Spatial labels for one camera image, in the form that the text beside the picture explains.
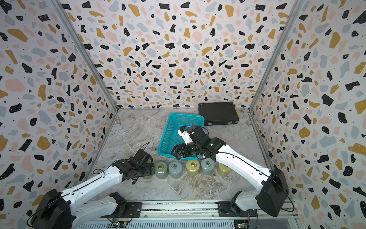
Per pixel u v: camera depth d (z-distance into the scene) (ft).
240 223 2.34
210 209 2.50
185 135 2.26
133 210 2.44
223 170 2.67
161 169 2.62
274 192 1.30
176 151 2.13
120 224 2.30
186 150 2.16
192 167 2.64
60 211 1.27
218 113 3.92
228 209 2.41
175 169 2.62
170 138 3.37
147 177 2.78
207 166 2.67
